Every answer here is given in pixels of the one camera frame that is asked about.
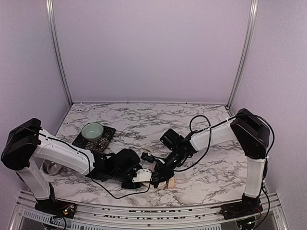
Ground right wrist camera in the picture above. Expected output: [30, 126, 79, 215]
[141, 152, 165, 164]

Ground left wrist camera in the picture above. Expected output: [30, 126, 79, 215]
[132, 169, 152, 183]

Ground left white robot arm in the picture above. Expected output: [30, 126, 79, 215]
[1, 118, 152, 203]

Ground right aluminium corner post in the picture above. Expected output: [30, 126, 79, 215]
[226, 0, 259, 110]

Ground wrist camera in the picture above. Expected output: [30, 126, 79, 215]
[141, 152, 165, 164]
[132, 169, 152, 183]

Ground left aluminium corner post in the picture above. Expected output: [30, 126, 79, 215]
[45, 0, 73, 107]

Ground beige and black folding umbrella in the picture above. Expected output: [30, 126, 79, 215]
[141, 147, 188, 188]

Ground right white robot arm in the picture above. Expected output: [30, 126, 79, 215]
[152, 108, 276, 202]

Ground aluminium front rail frame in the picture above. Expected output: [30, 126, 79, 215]
[8, 191, 289, 230]

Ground clear glass cup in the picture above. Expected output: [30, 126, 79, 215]
[42, 160, 62, 176]

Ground aluminium corner post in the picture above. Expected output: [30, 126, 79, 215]
[226, 0, 259, 110]
[45, 0, 73, 107]

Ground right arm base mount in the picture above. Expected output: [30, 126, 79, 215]
[220, 194, 263, 220]

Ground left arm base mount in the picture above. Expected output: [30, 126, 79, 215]
[35, 199, 77, 219]

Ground green lidded bowl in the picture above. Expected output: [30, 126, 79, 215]
[81, 122, 104, 141]

